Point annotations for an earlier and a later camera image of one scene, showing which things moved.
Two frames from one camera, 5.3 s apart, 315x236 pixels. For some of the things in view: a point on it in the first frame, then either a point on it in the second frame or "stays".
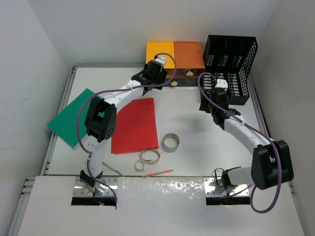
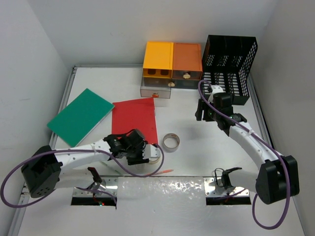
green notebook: (65, 123) stays
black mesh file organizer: (231, 58) stays
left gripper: (160, 77) → (139, 158)
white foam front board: (153, 206) stays
